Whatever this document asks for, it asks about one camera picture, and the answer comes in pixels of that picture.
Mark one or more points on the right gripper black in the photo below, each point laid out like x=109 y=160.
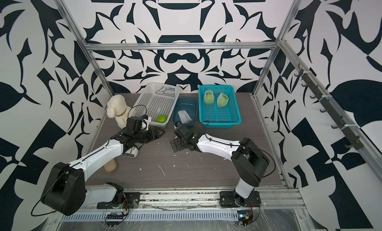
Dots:
x=177 y=146

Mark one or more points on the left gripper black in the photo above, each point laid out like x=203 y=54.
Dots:
x=155 y=134

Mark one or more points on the white foam net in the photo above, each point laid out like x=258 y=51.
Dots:
x=184 y=117
x=222 y=94

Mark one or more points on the green custard apple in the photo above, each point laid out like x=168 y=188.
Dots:
x=209 y=99
x=222 y=101
x=161 y=119

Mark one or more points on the white foam net sleeve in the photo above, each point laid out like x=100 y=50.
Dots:
x=208 y=92

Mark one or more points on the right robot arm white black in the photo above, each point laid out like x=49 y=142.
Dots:
x=249 y=161

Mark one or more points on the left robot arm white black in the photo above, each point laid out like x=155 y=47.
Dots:
x=66 y=190

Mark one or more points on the patterned small pouch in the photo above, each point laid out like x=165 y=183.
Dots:
x=132 y=152

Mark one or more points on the dark blue plastic tub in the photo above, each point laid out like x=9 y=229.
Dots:
x=188 y=104

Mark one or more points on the white plush dog toy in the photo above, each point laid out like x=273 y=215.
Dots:
x=118 y=109

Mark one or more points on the teal perforated plastic basket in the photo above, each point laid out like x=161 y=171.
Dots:
x=218 y=107

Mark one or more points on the white perforated plastic basket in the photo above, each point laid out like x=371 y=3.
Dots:
x=156 y=99

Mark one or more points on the tan wooden cylinder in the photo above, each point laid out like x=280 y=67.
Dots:
x=111 y=166

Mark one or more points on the right green circuit board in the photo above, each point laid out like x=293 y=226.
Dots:
x=245 y=217

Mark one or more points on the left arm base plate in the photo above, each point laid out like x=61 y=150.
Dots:
x=121 y=199

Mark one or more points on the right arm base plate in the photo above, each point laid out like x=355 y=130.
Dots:
x=230 y=199

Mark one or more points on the black wall hook rail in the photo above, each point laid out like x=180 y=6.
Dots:
x=331 y=107

